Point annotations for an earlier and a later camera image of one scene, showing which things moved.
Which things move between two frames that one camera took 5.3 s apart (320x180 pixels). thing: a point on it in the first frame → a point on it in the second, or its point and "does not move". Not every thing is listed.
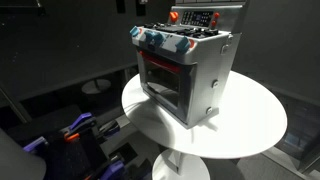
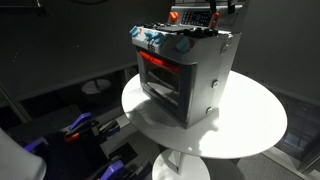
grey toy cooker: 187,62 does not move
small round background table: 95,86 does not move
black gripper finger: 140,8 → 231,8
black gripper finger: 120,4 → 212,6
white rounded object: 17,164 does not move
